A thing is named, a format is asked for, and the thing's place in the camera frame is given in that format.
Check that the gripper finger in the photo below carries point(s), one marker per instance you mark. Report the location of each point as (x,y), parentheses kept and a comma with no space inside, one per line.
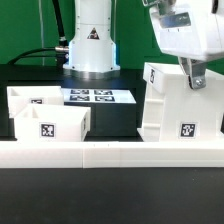
(195,70)

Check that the white drawer with knob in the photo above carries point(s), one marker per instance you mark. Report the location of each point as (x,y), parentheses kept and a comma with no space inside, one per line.
(52,123)

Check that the fiducial tag sheet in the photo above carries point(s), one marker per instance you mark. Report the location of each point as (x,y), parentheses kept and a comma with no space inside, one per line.
(97,96)

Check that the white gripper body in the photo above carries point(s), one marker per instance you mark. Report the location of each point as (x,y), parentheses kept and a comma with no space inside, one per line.
(188,28)

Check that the white drawer cabinet box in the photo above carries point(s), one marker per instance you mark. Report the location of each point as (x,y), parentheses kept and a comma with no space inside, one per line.
(175,112)

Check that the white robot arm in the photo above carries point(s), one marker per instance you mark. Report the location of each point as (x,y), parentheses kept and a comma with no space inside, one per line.
(92,50)

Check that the white L-shaped fence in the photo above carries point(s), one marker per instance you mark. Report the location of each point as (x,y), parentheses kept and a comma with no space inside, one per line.
(111,154)

